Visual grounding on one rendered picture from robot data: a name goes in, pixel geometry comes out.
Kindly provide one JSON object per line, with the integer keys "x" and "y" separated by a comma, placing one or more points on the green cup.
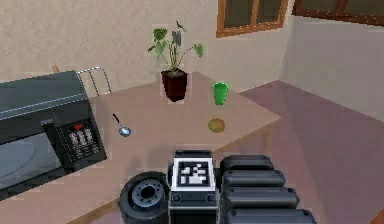
{"x": 220, "y": 93}

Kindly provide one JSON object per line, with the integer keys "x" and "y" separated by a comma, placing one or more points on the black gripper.
{"x": 144, "y": 196}

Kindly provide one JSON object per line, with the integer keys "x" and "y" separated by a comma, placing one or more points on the pale wooden table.
{"x": 166, "y": 133}

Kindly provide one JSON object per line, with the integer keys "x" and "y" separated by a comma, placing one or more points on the black microwave oven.
{"x": 40, "y": 130}

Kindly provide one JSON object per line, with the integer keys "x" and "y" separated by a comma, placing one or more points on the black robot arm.
{"x": 240, "y": 193}

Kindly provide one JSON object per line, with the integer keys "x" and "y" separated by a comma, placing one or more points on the green house plant dark pot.
{"x": 174, "y": 66}

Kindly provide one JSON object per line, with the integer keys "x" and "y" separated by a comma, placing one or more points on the brown green potato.
{"x": 216, "y": 125}

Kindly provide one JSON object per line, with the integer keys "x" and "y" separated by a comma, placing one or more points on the wooden framed window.
{"x": 340, "y": 11}
{"x": 250, "y": 16}

